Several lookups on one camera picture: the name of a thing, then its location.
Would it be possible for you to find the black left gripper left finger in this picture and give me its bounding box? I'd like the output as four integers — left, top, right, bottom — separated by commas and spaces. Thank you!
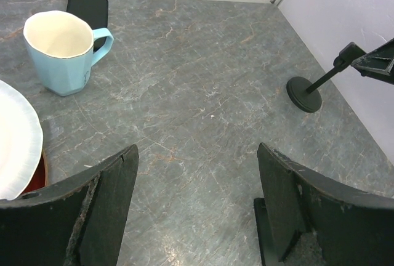
1, 145, 139, 265

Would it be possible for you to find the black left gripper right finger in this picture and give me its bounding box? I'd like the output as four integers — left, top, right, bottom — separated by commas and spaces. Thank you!
254, 143, 393, 265

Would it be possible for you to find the black round-base phone stand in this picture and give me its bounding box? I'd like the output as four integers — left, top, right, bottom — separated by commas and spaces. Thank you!
286, 39, 393, 113

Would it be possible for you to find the black smartphone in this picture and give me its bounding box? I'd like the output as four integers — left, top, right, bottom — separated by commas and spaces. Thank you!
66, 0, 110, 53

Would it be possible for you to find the red round tray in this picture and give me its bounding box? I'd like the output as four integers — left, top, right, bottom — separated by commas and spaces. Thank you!
22, 151, 47, 194

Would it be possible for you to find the white paper plate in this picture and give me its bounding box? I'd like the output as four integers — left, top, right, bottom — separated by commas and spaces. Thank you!
1, 81, 43, 200

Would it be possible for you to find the light blue ceramic mug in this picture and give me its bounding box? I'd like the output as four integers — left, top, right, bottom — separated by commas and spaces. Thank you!
23, 10, 114, 97

